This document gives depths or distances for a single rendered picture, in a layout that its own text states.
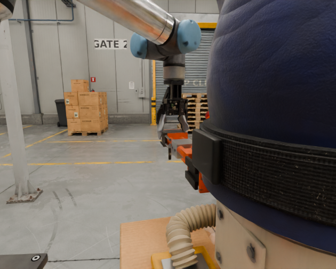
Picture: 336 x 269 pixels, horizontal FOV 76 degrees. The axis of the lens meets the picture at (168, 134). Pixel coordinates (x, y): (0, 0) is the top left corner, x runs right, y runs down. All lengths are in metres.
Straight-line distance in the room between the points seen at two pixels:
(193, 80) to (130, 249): 9.22
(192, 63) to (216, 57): 9.44
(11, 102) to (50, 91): 7.28
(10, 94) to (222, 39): 3.09
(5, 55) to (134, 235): 2.92
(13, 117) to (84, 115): 4.14
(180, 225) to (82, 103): 6.85
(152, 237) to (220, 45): 0.41
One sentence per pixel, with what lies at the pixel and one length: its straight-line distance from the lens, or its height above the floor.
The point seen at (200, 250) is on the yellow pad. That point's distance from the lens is 0.44.
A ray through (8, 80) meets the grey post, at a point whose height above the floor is 1.49.
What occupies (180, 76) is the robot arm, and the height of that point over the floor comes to 1.41.
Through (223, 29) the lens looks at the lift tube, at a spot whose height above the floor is 1.41.
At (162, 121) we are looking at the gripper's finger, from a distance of 0.76.
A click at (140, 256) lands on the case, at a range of 0.46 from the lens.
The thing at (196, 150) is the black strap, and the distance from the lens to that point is 0.19.
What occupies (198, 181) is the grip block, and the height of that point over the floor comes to 1.19.
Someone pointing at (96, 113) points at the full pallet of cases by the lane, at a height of 0.68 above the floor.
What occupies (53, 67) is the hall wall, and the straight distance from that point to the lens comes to 10.40.
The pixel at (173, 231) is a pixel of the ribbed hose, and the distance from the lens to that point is 0.38.
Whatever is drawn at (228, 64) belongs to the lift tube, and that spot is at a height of 1.38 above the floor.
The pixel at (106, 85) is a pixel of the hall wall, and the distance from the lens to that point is 9.71.
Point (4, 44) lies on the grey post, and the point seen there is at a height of 1.89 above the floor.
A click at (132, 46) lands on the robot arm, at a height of 1.49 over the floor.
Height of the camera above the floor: 1.37
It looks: 11 degrees down
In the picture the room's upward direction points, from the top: straight up
